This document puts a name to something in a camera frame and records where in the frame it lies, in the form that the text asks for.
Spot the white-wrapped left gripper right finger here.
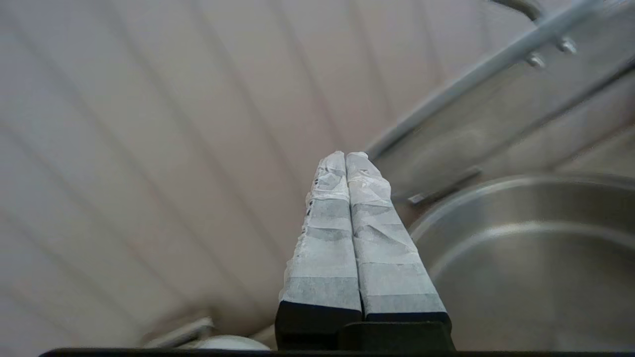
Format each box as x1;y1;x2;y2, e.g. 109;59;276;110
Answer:
346;151;452;325

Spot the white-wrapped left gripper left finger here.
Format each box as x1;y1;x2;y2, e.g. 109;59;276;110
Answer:
275;151;364;350

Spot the glass pot lid white rim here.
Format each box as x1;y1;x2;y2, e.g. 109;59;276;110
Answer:
196;335;271;351
367;0;635;199

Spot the white cooking pot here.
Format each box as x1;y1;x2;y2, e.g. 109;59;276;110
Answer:
404;171;635;353

